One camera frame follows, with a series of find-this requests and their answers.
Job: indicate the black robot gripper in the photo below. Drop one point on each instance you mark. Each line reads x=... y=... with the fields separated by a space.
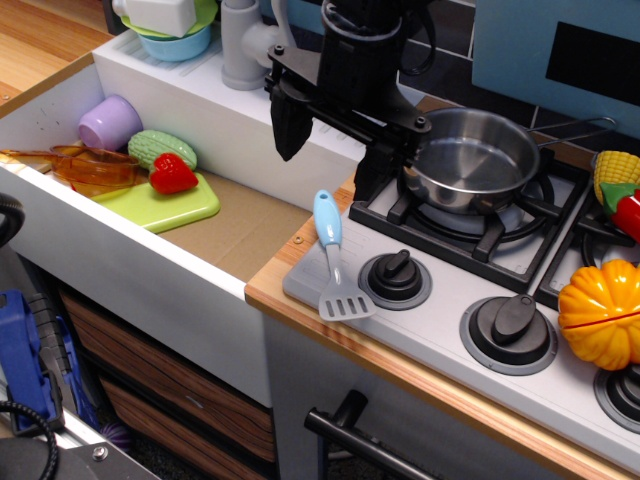
x=351 y=85

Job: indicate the blue grey toy spatula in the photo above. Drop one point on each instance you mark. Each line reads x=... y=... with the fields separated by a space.
x=342 y=299

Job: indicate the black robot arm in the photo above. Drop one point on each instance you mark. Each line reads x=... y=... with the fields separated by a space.
x=351 y=85

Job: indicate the stainless steel pan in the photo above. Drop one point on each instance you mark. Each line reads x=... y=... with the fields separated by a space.
x=475 y=162

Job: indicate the grey toy faucet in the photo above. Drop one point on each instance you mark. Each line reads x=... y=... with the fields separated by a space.
x=246 y=41

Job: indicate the left black stove knob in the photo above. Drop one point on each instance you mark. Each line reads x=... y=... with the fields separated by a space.
x=396 y=281

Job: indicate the black stove knob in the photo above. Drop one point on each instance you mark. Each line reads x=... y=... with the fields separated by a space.
x=509 y=335
x=617 y=393
x=396 y=281

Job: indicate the red toy strawberry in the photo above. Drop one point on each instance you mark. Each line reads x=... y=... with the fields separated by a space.
x=170 y=174

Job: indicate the light blue plastic bowl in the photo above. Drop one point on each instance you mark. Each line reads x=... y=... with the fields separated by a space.
x=177 y=49

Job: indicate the green plastic plate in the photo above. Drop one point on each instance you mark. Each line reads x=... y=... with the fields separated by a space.
x=206 y=13

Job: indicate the green toy corn cob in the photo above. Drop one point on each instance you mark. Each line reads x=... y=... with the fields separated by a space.
x=147 y=145

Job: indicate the green plastic cutting board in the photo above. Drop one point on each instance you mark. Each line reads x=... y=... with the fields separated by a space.
x=159 y=213

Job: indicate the white plastic box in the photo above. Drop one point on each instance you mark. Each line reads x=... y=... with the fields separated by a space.
x=172 y=18

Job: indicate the white toy sink basin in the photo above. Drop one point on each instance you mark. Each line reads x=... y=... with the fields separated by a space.
x=184 y=288

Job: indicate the purple plastic cup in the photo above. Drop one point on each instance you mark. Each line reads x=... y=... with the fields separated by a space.
x=110 y=124

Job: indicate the orange transparent measuring cup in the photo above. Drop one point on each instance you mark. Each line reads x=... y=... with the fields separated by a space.
x=86 y=170

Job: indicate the light blue toy microwave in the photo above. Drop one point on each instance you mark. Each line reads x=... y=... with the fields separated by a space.
x=577 y=58

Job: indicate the middle black stove knob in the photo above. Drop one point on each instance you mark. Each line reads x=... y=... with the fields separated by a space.
x=509 y=335

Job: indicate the black right burner grate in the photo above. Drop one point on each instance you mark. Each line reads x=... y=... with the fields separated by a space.
x=591 y=240

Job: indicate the yellow toy corn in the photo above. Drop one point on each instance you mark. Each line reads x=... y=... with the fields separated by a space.
x=614 y=167

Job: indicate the red toy pepper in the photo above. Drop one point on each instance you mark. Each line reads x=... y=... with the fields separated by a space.
x=621 y=206

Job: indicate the upper wooden drawer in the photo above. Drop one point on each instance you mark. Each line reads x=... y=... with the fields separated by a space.
x=198 y=399

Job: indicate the wooden drawer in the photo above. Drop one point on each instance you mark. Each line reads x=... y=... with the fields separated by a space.
x=198 y=399
x=209 y=458

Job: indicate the orange toy pumpkin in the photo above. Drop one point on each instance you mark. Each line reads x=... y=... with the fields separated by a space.
x=599 y=314

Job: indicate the lower wooden drawer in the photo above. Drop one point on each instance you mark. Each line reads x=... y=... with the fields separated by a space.
x=209 y=458

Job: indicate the purple striped ball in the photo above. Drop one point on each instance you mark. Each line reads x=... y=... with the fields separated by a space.
x=118 y=434

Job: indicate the blue clamp tool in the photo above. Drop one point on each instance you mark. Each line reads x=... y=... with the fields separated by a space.
x=39 y=360

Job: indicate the right black stove knob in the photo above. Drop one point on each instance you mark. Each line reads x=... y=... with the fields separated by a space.
x=617 y=393

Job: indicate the black oven door handle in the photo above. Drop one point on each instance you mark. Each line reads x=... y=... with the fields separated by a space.
x=340 y=428

